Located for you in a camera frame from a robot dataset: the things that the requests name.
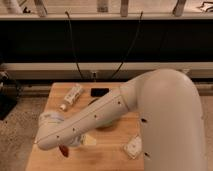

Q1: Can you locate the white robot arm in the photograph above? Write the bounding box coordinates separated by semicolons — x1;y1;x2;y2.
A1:
36;69;208;171

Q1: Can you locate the white plastic bottle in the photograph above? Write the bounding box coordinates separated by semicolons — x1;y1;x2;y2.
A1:
60;83;83;111

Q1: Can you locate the wall power outlet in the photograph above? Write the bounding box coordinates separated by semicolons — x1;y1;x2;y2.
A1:
91;70;98;82

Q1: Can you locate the green bowl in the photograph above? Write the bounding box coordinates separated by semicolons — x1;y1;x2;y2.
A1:
96;121;113;129

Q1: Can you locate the black rectangular object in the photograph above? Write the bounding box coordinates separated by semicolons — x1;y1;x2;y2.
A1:
90;88;109;97

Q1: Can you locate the red chili pepper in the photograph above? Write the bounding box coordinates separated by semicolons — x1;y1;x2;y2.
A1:
59;145;69;157

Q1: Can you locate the black hanging cable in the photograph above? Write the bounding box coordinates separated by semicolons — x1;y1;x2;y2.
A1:
109;10;144;80
64;10;86;82

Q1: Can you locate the left black hanging cable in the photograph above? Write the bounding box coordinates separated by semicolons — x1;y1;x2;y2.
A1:
64;10;86;82

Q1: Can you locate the right black hanging cable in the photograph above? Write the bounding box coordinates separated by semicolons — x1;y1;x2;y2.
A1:
109;10;144;80

